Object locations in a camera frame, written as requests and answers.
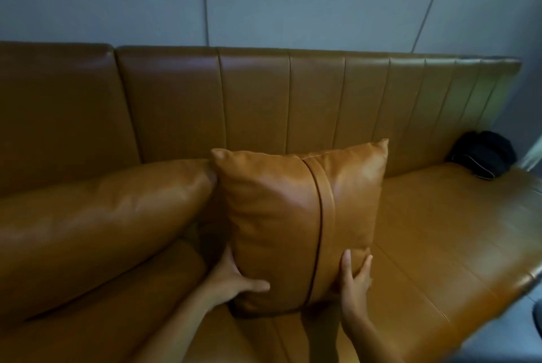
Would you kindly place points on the person's left hand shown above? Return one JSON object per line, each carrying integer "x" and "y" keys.
{"x": 226, "y": 278}

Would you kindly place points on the person's right hand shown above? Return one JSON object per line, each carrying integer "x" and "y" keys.
{"x": 355, "y": 290}

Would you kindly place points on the person's right thumb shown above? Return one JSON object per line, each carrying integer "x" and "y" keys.
{"x": 362, "y": 270}

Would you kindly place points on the person's left thumb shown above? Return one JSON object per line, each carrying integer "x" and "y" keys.
{"x": 253, "y": 286}

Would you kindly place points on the square brown leather cushion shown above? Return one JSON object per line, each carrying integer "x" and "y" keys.
{"x": 298, "y": 223}

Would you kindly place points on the person's left forearm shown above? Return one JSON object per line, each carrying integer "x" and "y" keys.
{"x": 175, "y": 331}

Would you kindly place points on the person's right forearm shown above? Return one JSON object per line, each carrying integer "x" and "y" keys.
{"x": 369, "y": 343}

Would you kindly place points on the brown leather sofa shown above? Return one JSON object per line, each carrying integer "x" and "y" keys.
{"x": 296, "y": 121}

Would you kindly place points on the long brown leather bolster cushion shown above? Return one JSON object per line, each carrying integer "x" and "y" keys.
{"x": 97, "y": 231}

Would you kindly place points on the black bag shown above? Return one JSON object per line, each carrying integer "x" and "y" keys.
{"x": 482, "y": 155}

